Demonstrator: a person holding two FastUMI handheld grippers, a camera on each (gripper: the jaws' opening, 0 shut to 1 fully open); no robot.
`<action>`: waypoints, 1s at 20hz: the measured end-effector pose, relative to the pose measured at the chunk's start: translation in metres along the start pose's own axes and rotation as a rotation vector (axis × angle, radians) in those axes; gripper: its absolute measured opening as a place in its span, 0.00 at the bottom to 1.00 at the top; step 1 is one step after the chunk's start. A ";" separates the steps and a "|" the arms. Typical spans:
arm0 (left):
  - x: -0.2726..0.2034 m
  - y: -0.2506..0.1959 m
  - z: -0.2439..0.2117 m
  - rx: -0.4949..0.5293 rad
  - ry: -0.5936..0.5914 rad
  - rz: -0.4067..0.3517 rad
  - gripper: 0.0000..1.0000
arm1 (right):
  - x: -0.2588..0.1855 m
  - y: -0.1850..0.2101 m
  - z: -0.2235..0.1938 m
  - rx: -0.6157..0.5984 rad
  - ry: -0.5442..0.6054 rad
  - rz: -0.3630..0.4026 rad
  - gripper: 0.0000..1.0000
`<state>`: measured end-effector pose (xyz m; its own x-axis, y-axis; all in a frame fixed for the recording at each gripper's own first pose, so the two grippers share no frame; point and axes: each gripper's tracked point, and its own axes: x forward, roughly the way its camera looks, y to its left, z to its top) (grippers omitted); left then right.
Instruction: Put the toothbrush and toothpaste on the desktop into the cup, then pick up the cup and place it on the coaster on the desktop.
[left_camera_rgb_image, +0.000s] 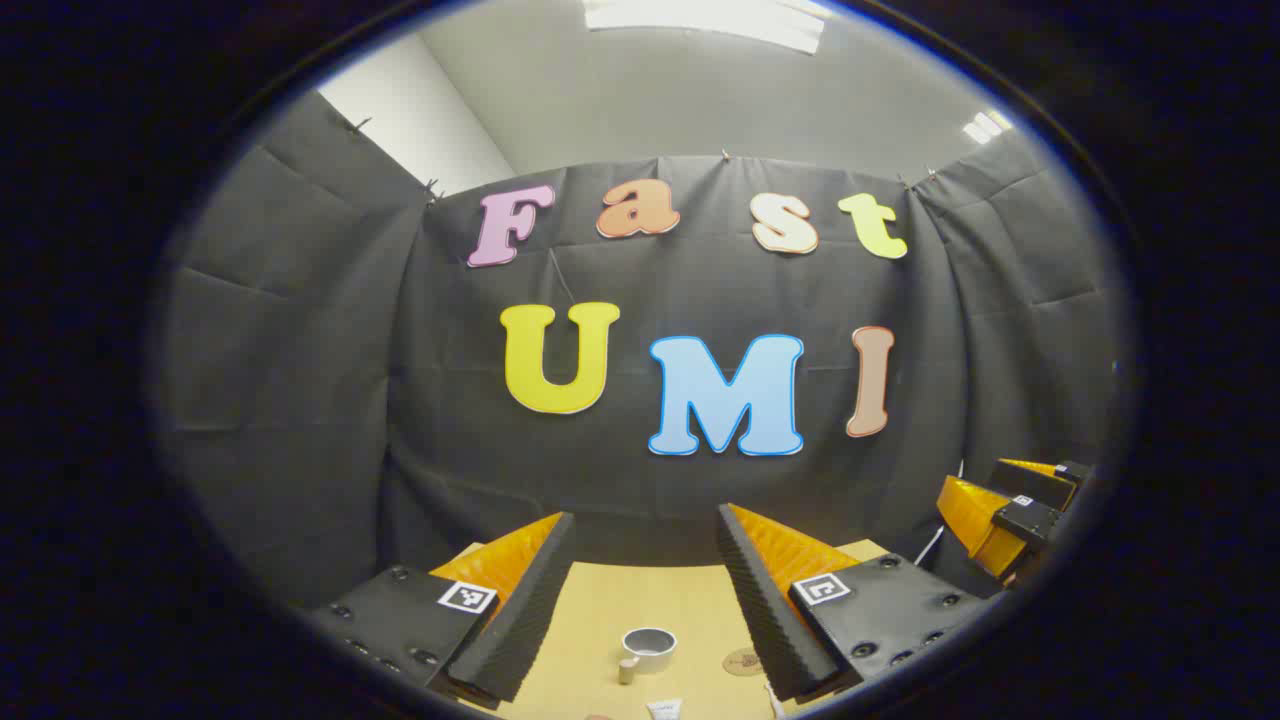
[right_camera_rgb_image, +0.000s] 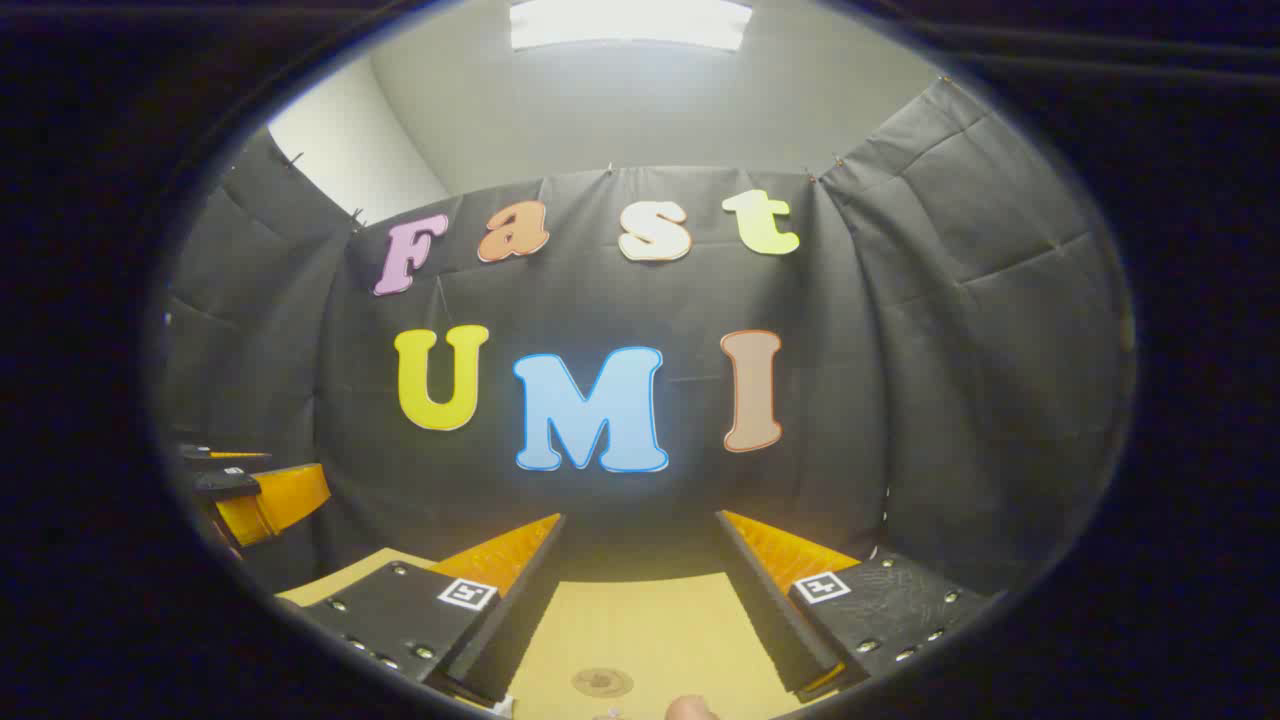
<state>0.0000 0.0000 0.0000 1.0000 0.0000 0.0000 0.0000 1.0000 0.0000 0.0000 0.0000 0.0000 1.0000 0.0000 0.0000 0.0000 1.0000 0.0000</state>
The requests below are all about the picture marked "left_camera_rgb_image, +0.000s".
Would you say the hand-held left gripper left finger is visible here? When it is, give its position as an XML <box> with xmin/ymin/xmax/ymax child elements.
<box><xmin>300</xmin><ymin>512</ymin><xmax>577</xmax><ymax>713</ymax></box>

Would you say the white cup with wooden handle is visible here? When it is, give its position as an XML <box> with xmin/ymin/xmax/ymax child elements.
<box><xmin>617</xmin><ymin>627</ymin><xmax>678</xmax><ymax>686</ymax></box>

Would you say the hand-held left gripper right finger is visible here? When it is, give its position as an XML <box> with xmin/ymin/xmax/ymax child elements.
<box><xmin>716</xmin><ymin>503</ymin><xmax>993</xmax><ymax>703</ymax></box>

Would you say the large ceiling light panel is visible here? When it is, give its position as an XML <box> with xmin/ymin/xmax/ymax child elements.
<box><xmin>583</xmin><ymin>0</ymin><xmax>828</xmax><ymax>55</ymax></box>

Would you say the white cable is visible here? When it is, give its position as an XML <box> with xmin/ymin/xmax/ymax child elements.
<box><xmin>913</xmin><ymin>458</ymin><xmax>967</xmax><ymax>568</ymax></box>

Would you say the small ceiling light panel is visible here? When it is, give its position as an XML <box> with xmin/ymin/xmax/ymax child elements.
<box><xmin>962</xmin><ymin>109</ymin><xmax>1013</xmax><ymax>147</ymax></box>

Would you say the light wooden desktop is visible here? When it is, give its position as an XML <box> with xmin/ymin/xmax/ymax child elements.
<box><xmin>455</xmin><ymin>538</ymin><xmax>891</xmax><ymax>720</ymax></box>

